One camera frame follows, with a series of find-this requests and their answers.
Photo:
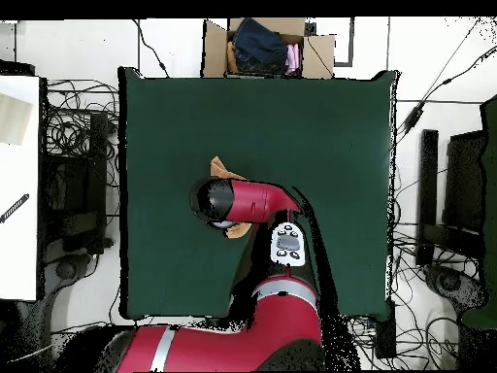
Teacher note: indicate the tan terry towel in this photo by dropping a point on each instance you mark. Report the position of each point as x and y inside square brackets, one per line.
[219, 169]

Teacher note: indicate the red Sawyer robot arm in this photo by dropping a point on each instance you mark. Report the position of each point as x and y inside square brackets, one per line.
[252, 200]

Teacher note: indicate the dark green table cloth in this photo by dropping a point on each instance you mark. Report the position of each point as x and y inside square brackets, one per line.
[310, 136]

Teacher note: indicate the tan cloth in box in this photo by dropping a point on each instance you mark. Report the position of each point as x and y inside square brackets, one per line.
[231, 58]

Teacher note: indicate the pink cloth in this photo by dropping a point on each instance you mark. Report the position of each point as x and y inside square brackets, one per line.
[293, 58]

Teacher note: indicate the open cardboard box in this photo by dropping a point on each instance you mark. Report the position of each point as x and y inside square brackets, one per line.
[215, 54]

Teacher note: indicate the blue denim jeans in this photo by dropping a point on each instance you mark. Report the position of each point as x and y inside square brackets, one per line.
[260, 46]

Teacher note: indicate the black equipment rack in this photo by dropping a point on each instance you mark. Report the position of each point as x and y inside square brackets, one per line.
[77, 194]

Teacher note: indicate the black power strip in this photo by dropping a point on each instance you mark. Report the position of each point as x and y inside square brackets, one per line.
[385, 334]

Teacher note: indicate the office chair base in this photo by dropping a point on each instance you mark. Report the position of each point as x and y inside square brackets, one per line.
[66, 270]
[450, 281]

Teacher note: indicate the black chair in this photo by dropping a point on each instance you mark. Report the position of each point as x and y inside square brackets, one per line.
[462, 175]

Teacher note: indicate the white desk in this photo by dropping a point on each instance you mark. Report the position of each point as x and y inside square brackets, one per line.
[19, 233]

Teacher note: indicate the black striped tool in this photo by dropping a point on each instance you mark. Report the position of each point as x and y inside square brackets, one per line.
[15, 207]

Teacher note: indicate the dark green draped cloth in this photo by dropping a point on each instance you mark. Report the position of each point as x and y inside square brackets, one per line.
[491, 194]

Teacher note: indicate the beige paper sheet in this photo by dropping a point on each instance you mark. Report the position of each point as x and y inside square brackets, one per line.
[13, 120]

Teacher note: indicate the black floor frame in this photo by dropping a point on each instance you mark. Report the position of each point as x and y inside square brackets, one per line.
[351, 42]

